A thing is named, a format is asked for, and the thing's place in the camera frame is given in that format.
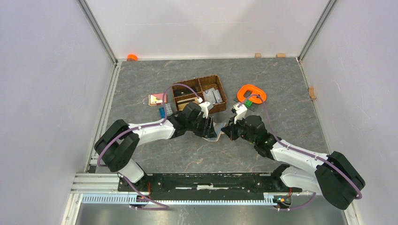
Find black cards in basket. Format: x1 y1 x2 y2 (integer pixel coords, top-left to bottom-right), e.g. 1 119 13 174
173 87 196 97

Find aluminium frame rail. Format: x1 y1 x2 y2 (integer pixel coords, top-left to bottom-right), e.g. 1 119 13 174
69 173 353 206

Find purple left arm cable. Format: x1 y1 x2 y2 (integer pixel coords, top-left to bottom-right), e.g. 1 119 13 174
97 83 203 210

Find playing card box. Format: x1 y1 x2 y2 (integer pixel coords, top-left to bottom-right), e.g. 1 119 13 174
148 93 168 106

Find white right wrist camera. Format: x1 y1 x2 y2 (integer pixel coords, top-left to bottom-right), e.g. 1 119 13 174
231 103 247 124

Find orange round cap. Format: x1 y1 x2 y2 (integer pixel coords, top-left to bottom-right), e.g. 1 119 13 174
126 54 138 61

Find green toy brick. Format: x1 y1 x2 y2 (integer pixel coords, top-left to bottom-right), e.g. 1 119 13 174
244 100 253 108

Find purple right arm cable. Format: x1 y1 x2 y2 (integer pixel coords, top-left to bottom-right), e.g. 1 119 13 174
236 93 363 212

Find wooden block right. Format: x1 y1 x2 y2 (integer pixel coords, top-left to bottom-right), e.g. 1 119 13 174
276 53 286 58

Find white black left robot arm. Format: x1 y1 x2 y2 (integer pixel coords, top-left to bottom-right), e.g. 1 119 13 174
94 102 216 191

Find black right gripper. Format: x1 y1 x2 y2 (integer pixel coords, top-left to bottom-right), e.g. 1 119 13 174
221 114 257 145

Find blue toy brick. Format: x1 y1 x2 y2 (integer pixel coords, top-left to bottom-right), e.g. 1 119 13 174
158 103 173 119

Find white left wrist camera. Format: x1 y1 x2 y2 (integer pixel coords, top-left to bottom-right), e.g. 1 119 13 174
198 97 214 119

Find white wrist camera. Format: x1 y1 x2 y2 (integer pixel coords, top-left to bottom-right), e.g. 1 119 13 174
198 97 214 119
231 103 247 124

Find silver cards in basket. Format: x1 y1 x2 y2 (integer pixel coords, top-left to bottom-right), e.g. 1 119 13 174
203 88 222 105

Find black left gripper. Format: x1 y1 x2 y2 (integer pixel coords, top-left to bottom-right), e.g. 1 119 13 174
186 113 217 139

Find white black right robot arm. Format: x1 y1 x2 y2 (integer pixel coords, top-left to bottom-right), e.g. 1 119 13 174
221 115 366 210

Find orange tape dispenser ring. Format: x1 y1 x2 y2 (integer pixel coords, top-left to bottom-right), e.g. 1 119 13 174
237 84 268 105

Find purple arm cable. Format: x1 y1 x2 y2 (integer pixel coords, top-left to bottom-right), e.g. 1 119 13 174
97 83 203 210
236 93 363 212

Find brown woven divided basket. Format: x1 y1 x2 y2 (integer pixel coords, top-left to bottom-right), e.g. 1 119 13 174
172 75 227 114

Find curved wooden piece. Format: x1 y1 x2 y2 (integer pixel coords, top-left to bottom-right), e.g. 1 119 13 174
308 87 317 101

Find beige leather card holder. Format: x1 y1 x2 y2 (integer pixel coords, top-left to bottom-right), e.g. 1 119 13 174
203 122 227 142

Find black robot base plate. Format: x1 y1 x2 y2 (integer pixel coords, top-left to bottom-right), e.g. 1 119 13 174
134 172 303 201

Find yellow cards in basket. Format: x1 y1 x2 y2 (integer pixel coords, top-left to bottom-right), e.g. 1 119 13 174
176 97 199 111

